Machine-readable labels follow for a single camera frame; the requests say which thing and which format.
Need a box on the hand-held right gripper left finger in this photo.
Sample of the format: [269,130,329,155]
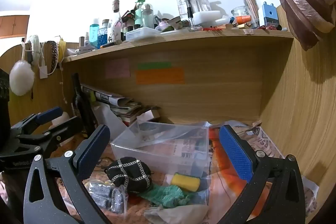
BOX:
[23,124,113,224]

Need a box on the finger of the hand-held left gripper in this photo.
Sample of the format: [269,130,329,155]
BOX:
[10,106,64,136]
[16,116,85,152]

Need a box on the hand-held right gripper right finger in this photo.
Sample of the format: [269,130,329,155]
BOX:
[217,124,306,224]

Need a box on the black knit cap with chains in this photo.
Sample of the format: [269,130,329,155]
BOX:
[104,156,153,194]

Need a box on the yellow sponge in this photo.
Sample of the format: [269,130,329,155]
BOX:
[170,172,201,192]

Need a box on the clear plastic storage box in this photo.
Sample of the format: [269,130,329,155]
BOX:
[110,120,210,178]

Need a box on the green knit cloth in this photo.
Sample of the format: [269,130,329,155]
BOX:
[136,184,196,209]

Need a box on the orange printed cloth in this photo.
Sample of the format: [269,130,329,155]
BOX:
[60,123,319,224]

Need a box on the dark wine bottle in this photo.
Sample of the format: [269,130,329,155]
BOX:
[71,72,92,135]

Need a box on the white plastic bag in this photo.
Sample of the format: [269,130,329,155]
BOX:
[92,103,130,136]

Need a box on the white fluffy pom-pom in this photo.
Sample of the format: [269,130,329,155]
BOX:
[9,61,35,96]

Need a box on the clear bag with dark items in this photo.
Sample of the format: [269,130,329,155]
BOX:
[84,180,129,214]

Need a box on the stack of newspapers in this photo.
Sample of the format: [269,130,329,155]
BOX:
[81,84,143,127]

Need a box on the dark beaded headband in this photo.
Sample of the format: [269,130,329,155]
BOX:
[43,41,59,75]

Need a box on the yellow hanging pouch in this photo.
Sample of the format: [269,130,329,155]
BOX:
[58,38,66,62]

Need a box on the white fluffy headband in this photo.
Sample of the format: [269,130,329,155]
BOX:
[26,34,45,65]

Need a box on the small cardboard box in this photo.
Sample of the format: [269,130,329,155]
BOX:
[136,108,161,123]

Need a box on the pink sticky note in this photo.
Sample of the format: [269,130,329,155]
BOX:
[105,58,131,79]

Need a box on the small white spray bottle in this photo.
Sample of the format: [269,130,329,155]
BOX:
[79,32,91,50]

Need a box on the crumpled clear plastic bag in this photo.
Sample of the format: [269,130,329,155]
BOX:
[144,204,209,224]

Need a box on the light blue liquid bottle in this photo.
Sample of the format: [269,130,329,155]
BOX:
[89,18,100,47]

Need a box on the wooden cabinet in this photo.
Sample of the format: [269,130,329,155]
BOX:
[0,11,29,39]

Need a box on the blue patterned bottle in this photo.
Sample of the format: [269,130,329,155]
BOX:
[98,19,110,49]

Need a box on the orange sticky note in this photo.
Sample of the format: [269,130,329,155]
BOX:
[135,68,185,85]

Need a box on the wooden shelf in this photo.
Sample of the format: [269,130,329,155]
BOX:
[63,29,294,126]

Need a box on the green sticky note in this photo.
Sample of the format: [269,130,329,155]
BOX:
[138,62,172,70]

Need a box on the white printed bottle brown cap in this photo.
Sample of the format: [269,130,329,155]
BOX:
[109,0,124,42]

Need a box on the flat white plastic box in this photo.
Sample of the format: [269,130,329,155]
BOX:
[125,27,162,41]

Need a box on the orange capped tube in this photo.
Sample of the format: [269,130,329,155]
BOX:
[235,15,252,25]

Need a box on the white tube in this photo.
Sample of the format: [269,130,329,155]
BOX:
[214,15,232,25]

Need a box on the green pump bottle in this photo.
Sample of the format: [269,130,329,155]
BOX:
[134,0,146,29]

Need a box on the clear bottle silver cap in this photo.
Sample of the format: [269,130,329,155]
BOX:
[141,4,154,29]

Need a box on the white rectangular box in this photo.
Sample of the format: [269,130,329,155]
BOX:
[193,10,221,26]

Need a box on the blue and white box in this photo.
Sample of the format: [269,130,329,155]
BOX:
[258,1,279,29]

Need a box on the round glass jar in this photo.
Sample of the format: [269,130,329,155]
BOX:
[231,6,253,25]

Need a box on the black cosmetic pen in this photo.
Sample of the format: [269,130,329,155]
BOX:
[187,0,194,28]

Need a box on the tall clear canister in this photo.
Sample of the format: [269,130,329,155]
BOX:
[241,0,259,28]

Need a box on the clear acrylic organizer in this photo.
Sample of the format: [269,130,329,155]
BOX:
[178,0,212,23]

